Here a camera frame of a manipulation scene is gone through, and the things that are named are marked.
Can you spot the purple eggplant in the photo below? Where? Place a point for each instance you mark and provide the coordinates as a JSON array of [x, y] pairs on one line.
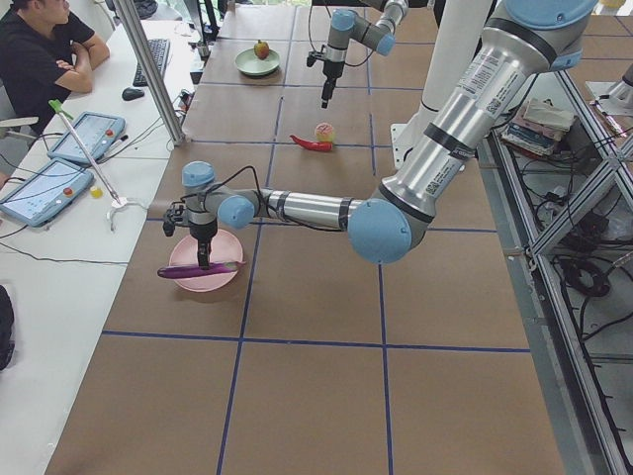
[[194, 270]]

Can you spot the red chili pepper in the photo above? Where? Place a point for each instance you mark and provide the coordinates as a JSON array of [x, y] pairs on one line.
[[312, 145]]

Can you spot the black computer mouse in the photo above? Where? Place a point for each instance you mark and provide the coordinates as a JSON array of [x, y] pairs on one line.
[[131, 93]]

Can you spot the small yellow toy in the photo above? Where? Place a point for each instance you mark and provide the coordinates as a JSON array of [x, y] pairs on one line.
[[96, 192]]

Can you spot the aluminium frame post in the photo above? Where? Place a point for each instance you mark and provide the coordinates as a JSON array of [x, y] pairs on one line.
[[126, 11]]

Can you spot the aluminium frame rack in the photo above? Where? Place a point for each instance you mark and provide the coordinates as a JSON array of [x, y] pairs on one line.
[[565, 224]]

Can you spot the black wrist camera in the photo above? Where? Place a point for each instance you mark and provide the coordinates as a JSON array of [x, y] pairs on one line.
[[174, 217], [313, 57]]

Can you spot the pink peach fruit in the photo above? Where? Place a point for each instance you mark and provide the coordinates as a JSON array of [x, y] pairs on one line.
[[325, 133]]

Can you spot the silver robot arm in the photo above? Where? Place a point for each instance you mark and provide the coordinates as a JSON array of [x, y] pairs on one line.
[[484, 62], [347, 25]]

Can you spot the seated person in black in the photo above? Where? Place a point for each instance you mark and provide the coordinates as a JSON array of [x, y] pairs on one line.
[[47, 52]]

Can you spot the grabber stick green handle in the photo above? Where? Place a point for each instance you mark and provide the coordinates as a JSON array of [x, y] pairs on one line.
[[119, 202]]

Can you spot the blue teach pendant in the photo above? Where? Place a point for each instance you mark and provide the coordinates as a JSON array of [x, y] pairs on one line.
[[98, 133], [39, 199]]

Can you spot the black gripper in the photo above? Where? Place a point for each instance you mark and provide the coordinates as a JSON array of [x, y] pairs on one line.
[[330, 74], [203, 233]]

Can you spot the blue teach pendant far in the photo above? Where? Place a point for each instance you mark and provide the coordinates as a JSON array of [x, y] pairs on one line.
[[98, 133]]

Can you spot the stack of books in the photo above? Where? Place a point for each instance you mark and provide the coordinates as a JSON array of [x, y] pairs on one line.
[[538, 127]]

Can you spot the light green plate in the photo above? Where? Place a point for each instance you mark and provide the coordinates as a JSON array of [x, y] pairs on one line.
[[249, 64]]

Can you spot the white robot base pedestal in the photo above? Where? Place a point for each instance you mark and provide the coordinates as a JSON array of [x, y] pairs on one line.
[[435, 89]]

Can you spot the blue teach pendant near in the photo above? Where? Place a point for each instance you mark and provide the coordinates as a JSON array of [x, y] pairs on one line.
[[39, 199]]

